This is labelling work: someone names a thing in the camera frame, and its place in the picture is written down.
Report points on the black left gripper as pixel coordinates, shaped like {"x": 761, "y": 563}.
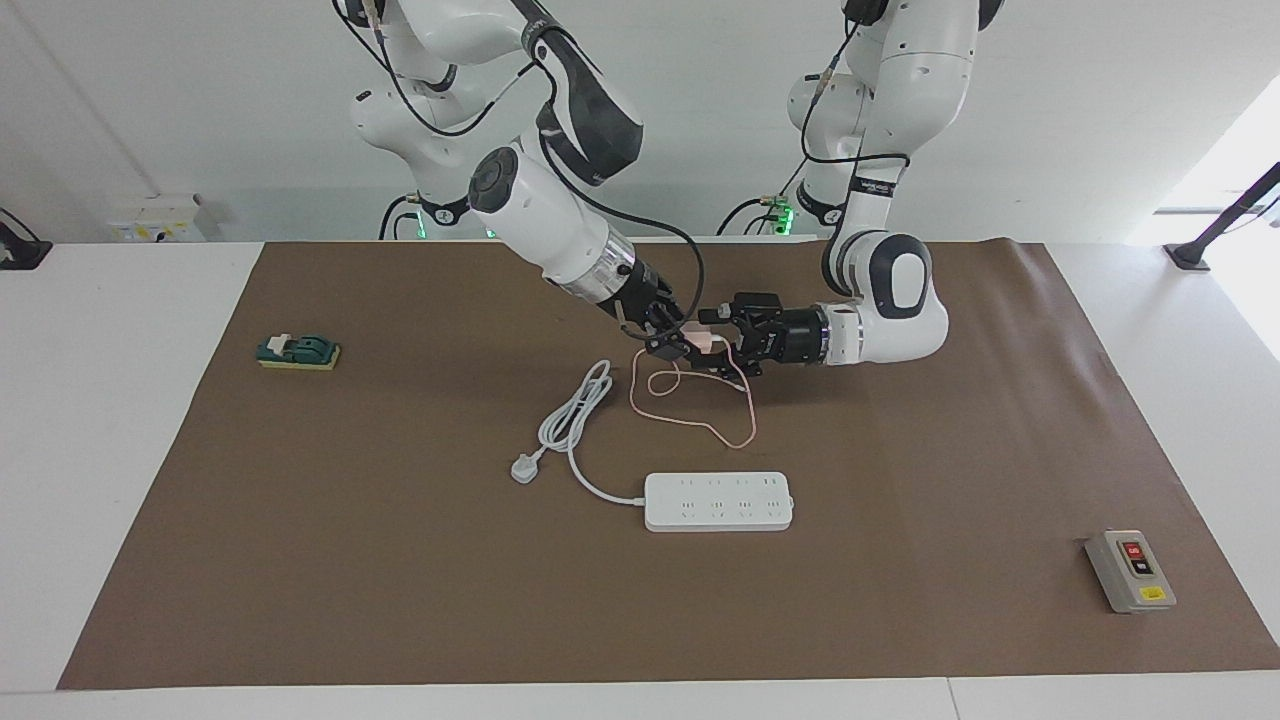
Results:
{"x": 780, "y": 335}

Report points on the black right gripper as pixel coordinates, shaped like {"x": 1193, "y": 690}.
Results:
{"x": 640, "y": 298}

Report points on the pink charger adapter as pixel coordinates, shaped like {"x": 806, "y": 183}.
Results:
{"x": 705, "y": 341}

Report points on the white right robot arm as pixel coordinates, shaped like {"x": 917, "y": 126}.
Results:
{"x": 545, "y": 215}

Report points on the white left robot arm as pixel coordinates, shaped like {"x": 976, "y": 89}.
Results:
{"x": 900, "y": 320}

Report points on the white power strip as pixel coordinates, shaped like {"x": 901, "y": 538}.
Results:
{"x": 718, "y": 502}

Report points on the green lit base connector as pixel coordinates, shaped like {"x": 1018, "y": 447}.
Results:
{"x": 785, "y": 215}

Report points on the brown table mat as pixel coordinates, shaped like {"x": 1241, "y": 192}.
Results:
{"x": 640, "y": 620}

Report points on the black slanted pole stand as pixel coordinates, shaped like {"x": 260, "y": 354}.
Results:
{"x": 1225, "y": 218}

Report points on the black clamp stand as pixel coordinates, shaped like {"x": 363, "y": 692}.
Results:
{"x": 22, "y": 250}

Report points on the green knife switch yellow base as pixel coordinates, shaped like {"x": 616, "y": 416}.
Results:
{"x": 300, "y": 352}

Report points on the grey on-off switch box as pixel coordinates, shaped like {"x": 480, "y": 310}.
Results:
{"x": 1130, "y": 572}

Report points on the white wall outlet box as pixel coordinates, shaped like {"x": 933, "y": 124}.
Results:
{"x": 155, "y": 220}

